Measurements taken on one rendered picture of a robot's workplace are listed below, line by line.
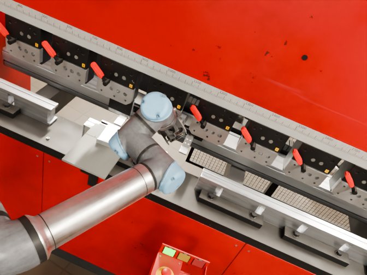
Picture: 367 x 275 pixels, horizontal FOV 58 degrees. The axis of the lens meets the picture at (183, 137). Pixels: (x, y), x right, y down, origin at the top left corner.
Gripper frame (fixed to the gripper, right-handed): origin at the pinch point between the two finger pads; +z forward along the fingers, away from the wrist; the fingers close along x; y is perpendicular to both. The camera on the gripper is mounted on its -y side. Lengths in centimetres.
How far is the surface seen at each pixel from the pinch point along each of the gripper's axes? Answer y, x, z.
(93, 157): -8.7, -32.4, 11.4
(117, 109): -22.9, -15.6, 17.4
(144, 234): 26, -39, 49
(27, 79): -101, -66, 84
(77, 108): -103, -66, 167
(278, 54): 1.8, 40.9, -13.3
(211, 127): 6.0, 13.0, 10.4
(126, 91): -22.8, -7.5, 6.3
